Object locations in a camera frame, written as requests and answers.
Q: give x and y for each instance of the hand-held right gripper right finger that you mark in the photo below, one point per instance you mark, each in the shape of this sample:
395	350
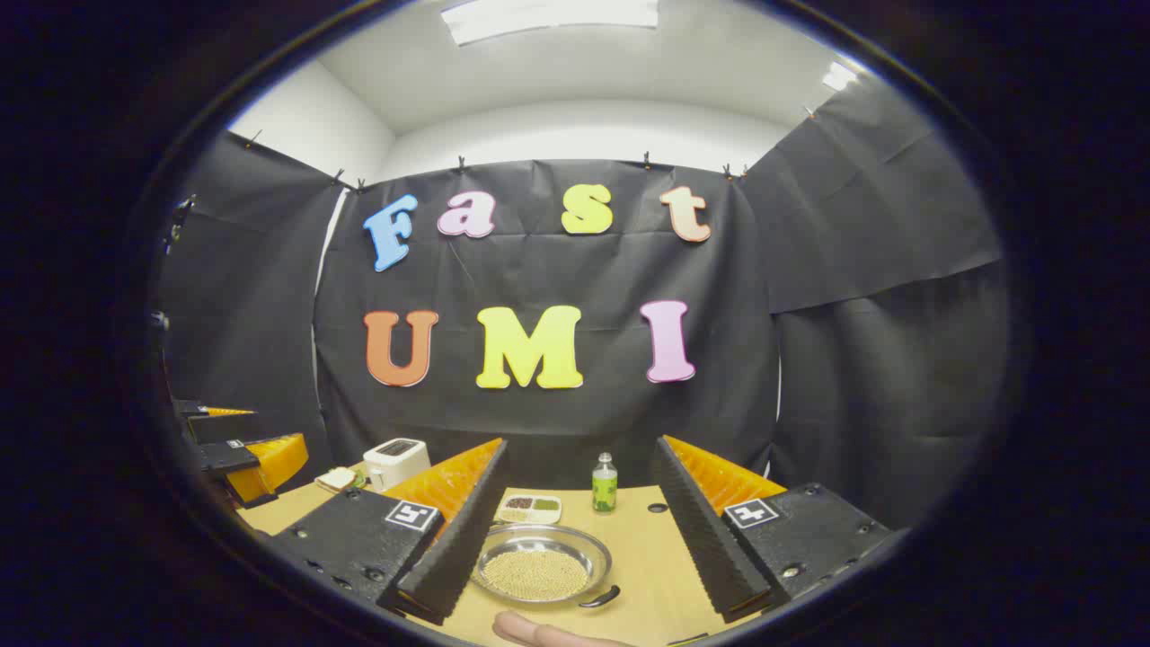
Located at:
696	530

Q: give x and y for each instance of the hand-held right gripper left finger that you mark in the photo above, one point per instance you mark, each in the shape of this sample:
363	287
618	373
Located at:
467	530

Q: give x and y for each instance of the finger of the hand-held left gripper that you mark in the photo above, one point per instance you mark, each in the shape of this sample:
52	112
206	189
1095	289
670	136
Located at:
269	463
220	424

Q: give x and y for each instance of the pile of soybeans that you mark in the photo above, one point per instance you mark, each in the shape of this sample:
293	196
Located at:
535	575

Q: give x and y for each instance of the white divided plate with beans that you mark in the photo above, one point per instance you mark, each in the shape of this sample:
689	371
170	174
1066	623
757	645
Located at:
528	509

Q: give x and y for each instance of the bread slice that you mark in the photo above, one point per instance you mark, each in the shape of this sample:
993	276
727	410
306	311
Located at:
336	479

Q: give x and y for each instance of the white toaster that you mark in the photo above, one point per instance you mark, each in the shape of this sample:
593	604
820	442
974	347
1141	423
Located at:
395	463

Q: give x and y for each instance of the green label plastic bottle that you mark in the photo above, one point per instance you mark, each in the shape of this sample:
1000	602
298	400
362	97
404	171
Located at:
605	490

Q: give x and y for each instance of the small ceiling light panel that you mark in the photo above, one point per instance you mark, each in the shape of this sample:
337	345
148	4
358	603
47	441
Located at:
840	76

